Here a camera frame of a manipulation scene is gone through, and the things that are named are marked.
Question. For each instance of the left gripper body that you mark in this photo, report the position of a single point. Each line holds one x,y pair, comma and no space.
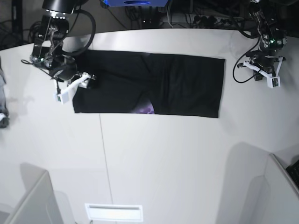
267,61

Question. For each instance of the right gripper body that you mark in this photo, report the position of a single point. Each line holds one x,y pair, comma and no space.
68,73

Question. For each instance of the black T-shirt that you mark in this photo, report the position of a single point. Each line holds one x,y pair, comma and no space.
137,82

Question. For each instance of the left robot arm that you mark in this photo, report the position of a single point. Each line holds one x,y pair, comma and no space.
268,32

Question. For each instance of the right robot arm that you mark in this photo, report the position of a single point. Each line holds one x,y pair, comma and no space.
48,54

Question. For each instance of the grey folded cloth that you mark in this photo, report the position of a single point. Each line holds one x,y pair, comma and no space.
4,113

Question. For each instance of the blue box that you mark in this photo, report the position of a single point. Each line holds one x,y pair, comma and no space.
127,3

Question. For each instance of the black device with LED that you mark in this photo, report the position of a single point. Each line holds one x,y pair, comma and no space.
147,14

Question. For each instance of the white power strip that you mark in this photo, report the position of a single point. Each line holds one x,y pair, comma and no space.
195,21

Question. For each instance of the black keyboard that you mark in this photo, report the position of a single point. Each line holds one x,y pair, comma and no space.
293,171

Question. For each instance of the white table partition right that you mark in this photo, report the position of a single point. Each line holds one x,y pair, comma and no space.
272,198

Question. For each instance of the white table partition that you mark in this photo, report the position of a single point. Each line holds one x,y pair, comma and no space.
272,198
38,205

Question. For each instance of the white slotted tray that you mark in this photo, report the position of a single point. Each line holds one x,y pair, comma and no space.
114,213

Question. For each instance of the white table partition left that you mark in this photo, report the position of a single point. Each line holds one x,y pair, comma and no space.
38,205

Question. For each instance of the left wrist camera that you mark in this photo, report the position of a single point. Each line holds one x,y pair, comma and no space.
273,82

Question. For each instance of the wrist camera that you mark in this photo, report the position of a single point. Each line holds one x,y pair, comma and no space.
273,82
62,98

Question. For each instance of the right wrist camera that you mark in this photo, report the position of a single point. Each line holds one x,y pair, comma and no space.
62,98

